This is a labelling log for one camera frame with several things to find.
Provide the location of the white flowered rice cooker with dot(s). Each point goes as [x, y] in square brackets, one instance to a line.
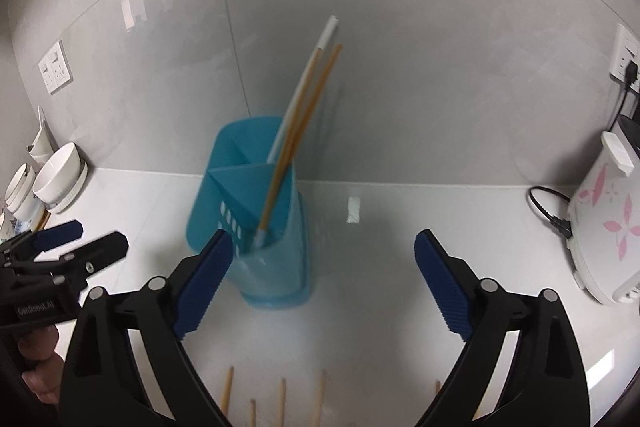
[600, 217]

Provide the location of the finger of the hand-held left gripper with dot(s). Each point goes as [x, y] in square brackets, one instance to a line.
[102, 252]
[60, 234]

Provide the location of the brown chopstick with printed end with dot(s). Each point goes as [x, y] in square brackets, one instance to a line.
[318, 399]

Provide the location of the blue plastic utensil holder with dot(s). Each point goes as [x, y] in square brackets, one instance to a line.
[235, 147]

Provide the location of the white chopstick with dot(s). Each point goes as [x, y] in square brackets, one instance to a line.
[325, 37]

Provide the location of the wooden coaster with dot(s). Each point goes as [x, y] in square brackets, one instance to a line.
[44, 219]

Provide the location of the person's left hand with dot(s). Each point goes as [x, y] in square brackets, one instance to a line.
[40, 357]

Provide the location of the large white bowl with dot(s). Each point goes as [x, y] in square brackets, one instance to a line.
[57, 172]

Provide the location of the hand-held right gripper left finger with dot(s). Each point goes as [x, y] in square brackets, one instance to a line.
[205, 287]

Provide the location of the white ribbed lid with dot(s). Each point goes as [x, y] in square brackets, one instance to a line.
[75, 192]

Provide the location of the black power plug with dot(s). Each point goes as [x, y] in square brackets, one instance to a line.
[632, 72]

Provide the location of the white tape piece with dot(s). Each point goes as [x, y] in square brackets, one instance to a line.
[353, 209]

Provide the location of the black appliance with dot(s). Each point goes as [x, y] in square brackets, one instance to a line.
[631, 129]

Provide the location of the white ceramic cup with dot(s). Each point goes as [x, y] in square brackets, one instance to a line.
[40, 142]

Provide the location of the white bowl with dark rim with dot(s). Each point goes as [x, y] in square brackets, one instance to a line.
[20, 189]

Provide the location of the white wall socket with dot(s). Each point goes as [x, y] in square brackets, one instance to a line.
[55, 67]
[622, 49]

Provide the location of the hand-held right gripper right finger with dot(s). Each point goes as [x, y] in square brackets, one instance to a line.
[445, 287]

